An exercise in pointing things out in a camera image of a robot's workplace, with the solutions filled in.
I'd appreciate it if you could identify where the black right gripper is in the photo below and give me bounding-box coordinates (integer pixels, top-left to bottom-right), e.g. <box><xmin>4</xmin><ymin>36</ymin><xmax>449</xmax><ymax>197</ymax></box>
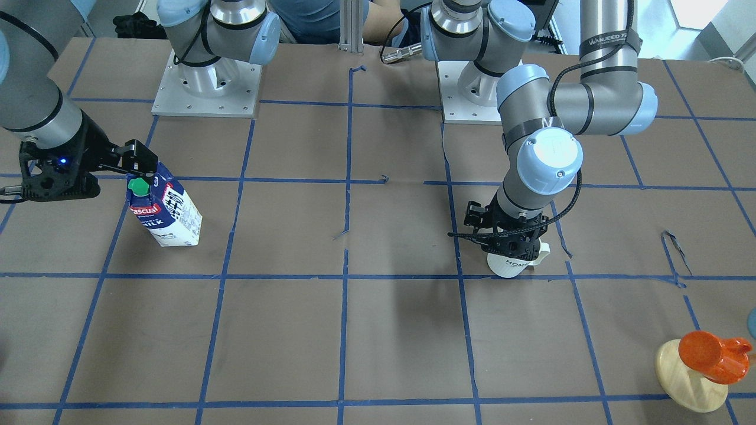
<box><xmin>35</xmin><ymin>113</ymin><xmax>158</xmax><ymax>184</ymax></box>

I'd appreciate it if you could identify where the seated person blue shirt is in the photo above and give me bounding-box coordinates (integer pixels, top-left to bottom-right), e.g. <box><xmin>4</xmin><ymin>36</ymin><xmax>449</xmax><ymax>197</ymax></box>
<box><xmin>269</xmin><ymin>0</ymin><xmax>414</xmax><ymax>45</ymax></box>

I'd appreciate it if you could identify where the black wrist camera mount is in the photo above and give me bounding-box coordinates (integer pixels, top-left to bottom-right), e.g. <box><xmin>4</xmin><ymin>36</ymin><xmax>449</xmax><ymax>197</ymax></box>
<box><xmin>448</xmin><ymin>201</ymin><xmax>550</xmax><ymax>260</ymax></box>

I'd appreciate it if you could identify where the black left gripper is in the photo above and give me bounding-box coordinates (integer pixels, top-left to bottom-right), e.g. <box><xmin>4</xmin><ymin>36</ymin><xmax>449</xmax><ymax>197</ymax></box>
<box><xmin>463</xmin><ymin>201</ymin><xmax>550</xmax><ymax>256</ymax></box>

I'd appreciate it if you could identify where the blue white milk carton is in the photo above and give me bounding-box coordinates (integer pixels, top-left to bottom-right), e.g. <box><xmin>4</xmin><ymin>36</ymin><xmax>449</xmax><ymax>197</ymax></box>
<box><xmin>125</xmin><ymin>162</ymin><xmax>203</xmax><ymax>247</ymax></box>

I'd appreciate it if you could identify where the orange plastic cup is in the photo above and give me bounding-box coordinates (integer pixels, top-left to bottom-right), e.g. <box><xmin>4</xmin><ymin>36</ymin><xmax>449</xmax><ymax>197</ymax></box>
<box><xmin>678</xmin><ymin>331</ymin><xmax>754</xmax><ymax>385</ymax></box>

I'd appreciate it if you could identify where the aluminium frame post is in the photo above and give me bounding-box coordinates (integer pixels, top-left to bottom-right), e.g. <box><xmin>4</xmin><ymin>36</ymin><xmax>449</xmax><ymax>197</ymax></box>
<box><xmin>338</xmin><ymin>0</ymin><xmax>367</xmax><ymax>55</ymax></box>

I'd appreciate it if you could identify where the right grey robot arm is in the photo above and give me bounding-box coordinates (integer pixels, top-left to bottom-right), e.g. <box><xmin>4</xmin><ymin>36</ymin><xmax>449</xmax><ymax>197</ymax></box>
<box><xmin>1</xmin><ymin>1</ymin><xmax>281</xmax><ymax>199</ymax></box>

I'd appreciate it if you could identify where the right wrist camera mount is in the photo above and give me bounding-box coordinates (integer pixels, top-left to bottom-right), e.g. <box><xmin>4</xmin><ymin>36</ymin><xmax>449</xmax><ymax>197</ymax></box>
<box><xmin>1</xmin><ymin>137</ymin><xmax>100</xmax><ymax>204</ymax></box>

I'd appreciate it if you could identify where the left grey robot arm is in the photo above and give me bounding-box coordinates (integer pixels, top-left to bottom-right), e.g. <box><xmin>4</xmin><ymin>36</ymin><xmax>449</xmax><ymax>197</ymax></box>
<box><xmin>421</xmin><ymin>1</ymin><xmax>659</xmax><ymax>260</ymax></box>

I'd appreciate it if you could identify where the white ceramic mug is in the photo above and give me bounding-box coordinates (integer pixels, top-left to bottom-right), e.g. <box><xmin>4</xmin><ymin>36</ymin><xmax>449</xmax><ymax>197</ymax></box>
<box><xmin>487</xmin><ymin>242</ymin><xmax>550</xmax><ymax>278</ymax></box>

